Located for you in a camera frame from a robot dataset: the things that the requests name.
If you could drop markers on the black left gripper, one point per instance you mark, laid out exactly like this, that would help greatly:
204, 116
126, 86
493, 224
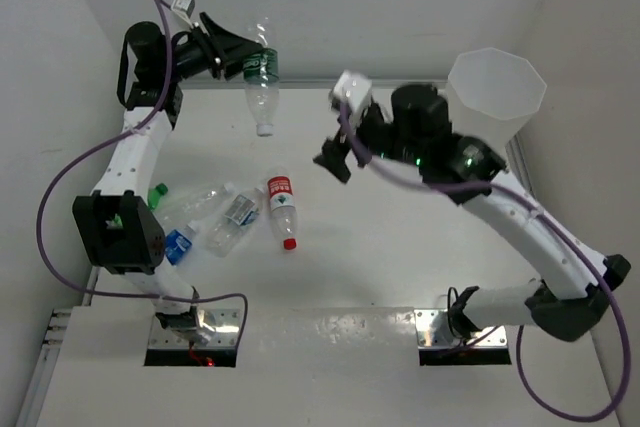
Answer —
243, 49

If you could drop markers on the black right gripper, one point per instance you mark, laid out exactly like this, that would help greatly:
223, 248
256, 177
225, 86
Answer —
333, 154

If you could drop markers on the green label clear bottle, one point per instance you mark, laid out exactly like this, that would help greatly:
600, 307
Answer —
261, 77

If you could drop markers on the red label clear bottle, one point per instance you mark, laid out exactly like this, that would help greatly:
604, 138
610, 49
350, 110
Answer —
283, 213

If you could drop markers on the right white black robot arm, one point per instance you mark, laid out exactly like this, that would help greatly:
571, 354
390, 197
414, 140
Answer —
567, 299

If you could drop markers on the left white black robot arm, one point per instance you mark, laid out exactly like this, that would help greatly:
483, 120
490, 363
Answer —
118, 230

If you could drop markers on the white translucent plastic bin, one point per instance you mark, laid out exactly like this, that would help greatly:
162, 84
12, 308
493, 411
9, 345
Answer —
492, 94

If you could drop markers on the blue white label clear bottle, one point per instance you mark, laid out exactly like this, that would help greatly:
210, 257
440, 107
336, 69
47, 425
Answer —
235, 222

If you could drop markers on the blue label small bottle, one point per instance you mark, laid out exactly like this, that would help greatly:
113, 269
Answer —
179, 242

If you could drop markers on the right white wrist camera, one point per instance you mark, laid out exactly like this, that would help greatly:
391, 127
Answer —
352, 89

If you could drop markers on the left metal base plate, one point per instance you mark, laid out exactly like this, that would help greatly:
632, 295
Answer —
205, 329

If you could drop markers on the metal base plate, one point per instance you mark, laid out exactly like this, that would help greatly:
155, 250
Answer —
437, 331
205, 329

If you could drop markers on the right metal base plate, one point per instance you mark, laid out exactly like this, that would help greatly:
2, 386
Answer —
437, 331

